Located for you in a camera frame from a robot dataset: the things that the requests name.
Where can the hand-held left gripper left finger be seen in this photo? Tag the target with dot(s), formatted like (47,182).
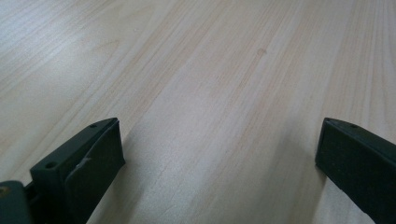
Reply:
(81,174)

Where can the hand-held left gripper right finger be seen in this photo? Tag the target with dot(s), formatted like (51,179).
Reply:
(358,165)

